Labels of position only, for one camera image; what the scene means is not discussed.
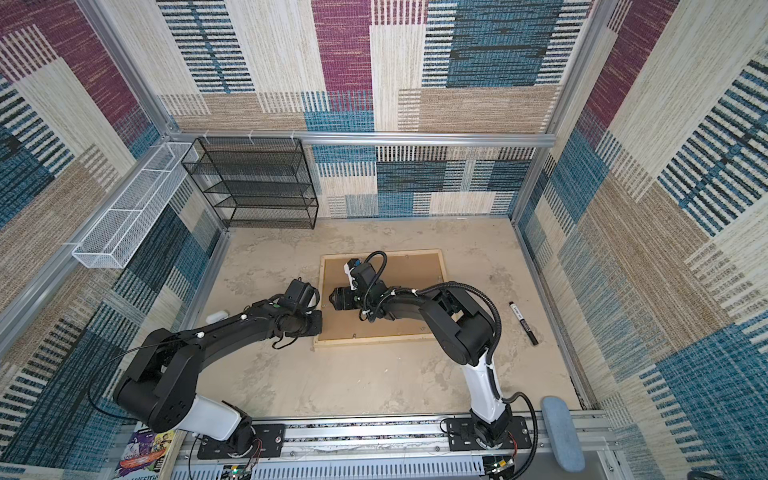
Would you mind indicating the colourful treehouse book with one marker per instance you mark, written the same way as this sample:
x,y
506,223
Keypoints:
x,y
144,454

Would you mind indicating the light wooden picture frame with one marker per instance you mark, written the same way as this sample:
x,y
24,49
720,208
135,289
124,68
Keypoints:
x,y
318,342

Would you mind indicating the black marker pen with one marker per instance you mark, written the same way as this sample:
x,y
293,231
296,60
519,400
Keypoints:
x,y
524,324

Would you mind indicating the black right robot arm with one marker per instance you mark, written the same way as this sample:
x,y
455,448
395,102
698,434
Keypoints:
x,y
464,322

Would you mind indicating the black wire mesh shelf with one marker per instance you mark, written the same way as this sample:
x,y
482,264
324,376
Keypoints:
x,y
257,183

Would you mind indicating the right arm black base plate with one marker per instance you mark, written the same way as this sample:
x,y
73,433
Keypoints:
x,y
460,433

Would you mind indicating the white wire mesh basket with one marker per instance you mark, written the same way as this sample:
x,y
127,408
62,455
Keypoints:
x,y
116,236

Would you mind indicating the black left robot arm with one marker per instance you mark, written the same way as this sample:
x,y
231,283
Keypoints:
x,y
159,387

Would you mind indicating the small white object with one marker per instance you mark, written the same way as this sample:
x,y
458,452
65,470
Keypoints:
x,y
216,317

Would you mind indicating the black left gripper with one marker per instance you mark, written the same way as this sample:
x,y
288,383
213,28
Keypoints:
x,y
317,328

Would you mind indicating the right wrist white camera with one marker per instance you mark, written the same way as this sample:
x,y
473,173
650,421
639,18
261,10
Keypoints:
x,y
349,266

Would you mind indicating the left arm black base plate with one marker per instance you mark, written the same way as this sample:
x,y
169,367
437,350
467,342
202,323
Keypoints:
x,y
270,439

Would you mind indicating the aluminium front rail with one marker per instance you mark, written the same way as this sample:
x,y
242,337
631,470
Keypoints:
x,y
406,447

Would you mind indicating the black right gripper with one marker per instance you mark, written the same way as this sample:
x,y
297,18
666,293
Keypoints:
x,y
344,302

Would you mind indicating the brown cardboard backing board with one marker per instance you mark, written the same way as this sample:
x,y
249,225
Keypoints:
x,y
414,270

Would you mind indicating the grey blue padded object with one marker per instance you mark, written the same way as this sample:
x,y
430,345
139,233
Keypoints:
x,y
562,434

